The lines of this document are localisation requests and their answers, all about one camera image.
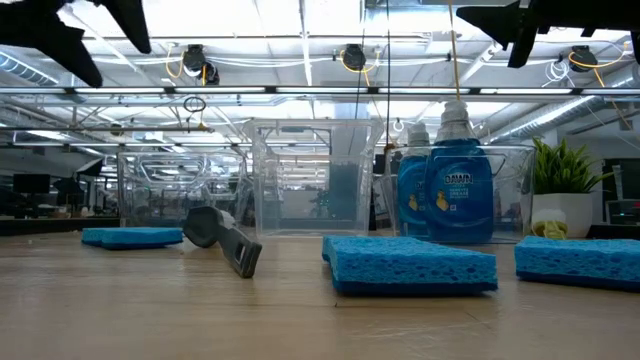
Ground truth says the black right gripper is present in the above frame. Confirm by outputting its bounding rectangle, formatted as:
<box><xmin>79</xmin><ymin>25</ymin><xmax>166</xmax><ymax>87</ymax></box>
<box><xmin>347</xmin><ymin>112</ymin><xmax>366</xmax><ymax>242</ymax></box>
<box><xmin>455</xmin><ymin>0</ymin><xmax>640</xmax><ymax>69</ymax></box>

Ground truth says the blue dish soap bottle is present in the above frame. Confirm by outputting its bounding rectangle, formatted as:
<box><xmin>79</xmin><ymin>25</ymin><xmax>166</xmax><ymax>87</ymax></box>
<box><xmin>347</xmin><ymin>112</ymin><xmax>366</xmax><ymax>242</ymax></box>
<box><xmin>396</xmin><ymin>122</ymin><xmax>431</xmax><ymax>239</ymax></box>
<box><xmin>423</xmin><ymin>98</ymin><xmax>496</xmax><ymax>245</ymax></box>

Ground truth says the light blue sponge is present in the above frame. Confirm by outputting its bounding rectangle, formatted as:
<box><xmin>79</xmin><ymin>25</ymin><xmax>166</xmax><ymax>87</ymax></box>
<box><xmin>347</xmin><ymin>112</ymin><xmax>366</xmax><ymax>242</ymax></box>
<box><xmin>513</xmin><ymin>235</ymin><xmax>640</xmax><ymax>294</ymax></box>
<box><xmin>81</xmin><ymin>227</ymin><xmax>185</xmax><ymax>251</ymax></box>
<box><xmin>321</xmin><ymin>234</ymin><xmax>500</xmax><ymax>296</ymax></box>

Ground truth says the grey dish brush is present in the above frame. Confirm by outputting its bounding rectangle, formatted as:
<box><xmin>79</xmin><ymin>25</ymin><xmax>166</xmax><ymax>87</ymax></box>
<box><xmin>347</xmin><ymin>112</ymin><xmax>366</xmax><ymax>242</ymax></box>
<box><xmin>182</xmin><ymin>205</ymin><xmax>264</xmax><ymax>280</ymax></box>

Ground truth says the black monitor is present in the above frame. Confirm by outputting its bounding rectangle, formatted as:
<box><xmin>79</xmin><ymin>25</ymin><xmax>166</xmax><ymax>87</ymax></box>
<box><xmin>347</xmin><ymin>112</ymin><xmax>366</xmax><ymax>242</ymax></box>
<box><xmin>12</xmin><ymin>173</ymin><xmax>52</xmax><ymax>196</ymax></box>

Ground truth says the green plant in white pot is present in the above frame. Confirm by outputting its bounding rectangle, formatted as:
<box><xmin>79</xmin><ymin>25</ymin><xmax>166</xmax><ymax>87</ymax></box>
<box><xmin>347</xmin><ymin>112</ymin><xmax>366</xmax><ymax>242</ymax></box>
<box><xmin>529</xmin><ymin>137</ymin><xmax>617</xmax><ymax>239</ymax></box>

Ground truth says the clear shallow plastic bin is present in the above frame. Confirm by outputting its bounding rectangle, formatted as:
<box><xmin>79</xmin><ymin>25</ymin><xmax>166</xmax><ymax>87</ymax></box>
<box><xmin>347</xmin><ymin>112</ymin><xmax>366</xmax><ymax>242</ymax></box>
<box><xmin>116</xmin><ymin>149</ymin><xmax>250</xmax><ymax>238</ymax></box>
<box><xmin>382</xmin><ymin>143</ymin><xmax>537</xmax><ymax>245</ymax></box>

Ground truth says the clear tall plastic bin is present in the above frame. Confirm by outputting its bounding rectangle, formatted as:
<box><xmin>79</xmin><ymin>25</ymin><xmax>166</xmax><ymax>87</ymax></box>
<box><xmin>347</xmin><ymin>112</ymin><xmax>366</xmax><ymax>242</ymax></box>
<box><xmin>243</xmin><ymin>118</ymin><xmax>385</xmax><ymax>239</ymax></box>

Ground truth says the yellow cable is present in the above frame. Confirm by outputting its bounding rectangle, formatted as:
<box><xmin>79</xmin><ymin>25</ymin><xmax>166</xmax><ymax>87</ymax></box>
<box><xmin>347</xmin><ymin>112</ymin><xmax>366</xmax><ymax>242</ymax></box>
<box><xmin>447</xmin><ymin>0</ymin><xmax>462</xmax><ymax>104</ymax></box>

